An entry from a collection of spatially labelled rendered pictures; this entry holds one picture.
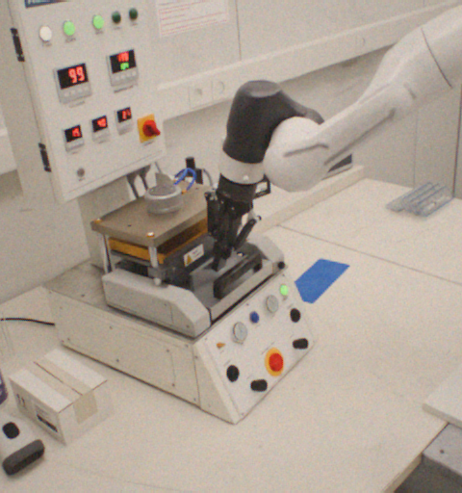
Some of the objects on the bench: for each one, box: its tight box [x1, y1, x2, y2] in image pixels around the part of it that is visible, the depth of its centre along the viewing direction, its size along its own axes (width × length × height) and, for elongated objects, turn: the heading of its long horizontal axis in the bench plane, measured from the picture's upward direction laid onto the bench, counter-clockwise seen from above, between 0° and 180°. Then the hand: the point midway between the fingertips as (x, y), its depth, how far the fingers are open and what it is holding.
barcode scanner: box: [0, 409, 45, 476], centre depth 124 cm, size 20×8×8 cm, turn 54°
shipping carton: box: [8, 350, 114, 447], centre depth 132 cm, size 19×13×9 cm
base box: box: [46, 269, 320, 424], centre depth 149 cm, size 54×38×17 cm
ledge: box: [241, 165, 366, 234], centre depth 220 cm, size 30×84×4 cm, turn 144°
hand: (220, 255), depth 131 cm, fingers closed, pressing on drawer
